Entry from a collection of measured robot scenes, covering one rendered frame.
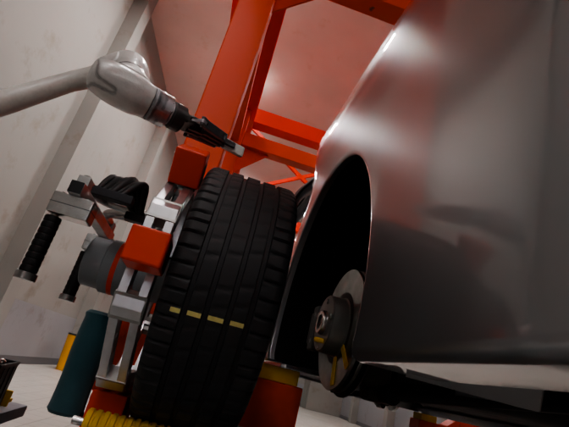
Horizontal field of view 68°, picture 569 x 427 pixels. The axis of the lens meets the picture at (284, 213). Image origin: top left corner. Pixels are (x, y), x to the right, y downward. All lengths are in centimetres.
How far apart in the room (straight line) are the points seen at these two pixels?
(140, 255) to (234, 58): 132
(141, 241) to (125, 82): 45
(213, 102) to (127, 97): 76
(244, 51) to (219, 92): 25
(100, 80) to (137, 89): 8
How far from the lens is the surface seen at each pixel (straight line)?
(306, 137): 480
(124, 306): 89
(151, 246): 82
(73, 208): 104
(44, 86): 128
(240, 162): 395
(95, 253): 114
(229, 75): 192
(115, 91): 113
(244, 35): 207
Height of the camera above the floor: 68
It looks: 22 degrees up
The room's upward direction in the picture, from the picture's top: 14 degrees clockwise
